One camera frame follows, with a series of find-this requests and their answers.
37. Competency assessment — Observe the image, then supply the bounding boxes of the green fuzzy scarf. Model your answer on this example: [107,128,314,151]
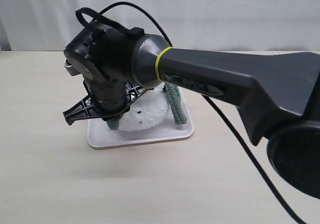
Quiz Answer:
[106,82,188,131]

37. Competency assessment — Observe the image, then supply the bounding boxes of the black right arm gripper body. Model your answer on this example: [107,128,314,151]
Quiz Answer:
[63,21,147,125]

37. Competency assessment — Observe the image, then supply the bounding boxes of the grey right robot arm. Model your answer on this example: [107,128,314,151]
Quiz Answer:
[63,24,320,198]

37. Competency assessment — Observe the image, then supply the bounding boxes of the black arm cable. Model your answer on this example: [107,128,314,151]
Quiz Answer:
[74,1,310,224]

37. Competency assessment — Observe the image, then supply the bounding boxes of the white plush snowman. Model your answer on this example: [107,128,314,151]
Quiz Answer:
[119,84,169,132]

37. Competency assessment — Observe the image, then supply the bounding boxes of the white rectangular tray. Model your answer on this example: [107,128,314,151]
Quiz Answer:
[86,93,195,150]

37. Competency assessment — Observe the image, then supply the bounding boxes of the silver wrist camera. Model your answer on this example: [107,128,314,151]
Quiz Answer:
[64,59,81,77]

